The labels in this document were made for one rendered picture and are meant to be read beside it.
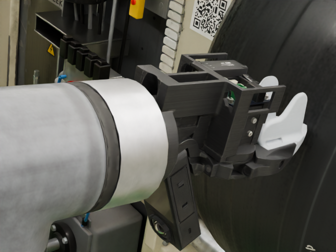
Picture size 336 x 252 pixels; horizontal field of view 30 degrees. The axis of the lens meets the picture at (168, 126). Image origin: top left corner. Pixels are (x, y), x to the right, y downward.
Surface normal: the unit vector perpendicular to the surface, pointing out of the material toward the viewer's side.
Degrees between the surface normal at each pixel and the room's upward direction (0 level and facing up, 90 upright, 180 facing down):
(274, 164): 89
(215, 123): 84
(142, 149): 61
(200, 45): 90
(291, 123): 90
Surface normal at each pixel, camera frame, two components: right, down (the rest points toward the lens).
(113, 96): 0.36, -0.76
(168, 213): -0.75, 0.53
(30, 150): 0.64, -0.18
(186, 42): -0.77, 0.19
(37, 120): 0.51, -0.55
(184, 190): 0.65, 0.45
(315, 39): -0.60, -0.23
